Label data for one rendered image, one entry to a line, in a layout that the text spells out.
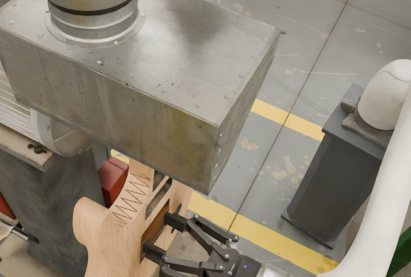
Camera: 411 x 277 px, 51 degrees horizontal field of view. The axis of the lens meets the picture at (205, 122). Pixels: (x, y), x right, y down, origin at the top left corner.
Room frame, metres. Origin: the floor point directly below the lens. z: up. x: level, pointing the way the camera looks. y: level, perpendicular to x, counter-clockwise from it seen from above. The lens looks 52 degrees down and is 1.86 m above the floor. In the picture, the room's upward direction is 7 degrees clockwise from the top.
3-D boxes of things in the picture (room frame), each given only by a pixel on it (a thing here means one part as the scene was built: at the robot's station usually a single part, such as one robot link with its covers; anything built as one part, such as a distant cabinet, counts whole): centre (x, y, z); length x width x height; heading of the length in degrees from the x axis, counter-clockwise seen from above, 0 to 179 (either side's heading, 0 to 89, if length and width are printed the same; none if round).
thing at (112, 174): (0.75, 0.37, 0.49); 0.25 x 0.12 x 0.37; 68
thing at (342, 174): (1.00, -0.59, 0.35); 0.28 x 0.28 x 0.70; 61
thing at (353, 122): (1.01, -0.57, 0.73); 0.22 x 0.18 x 0.06; 61
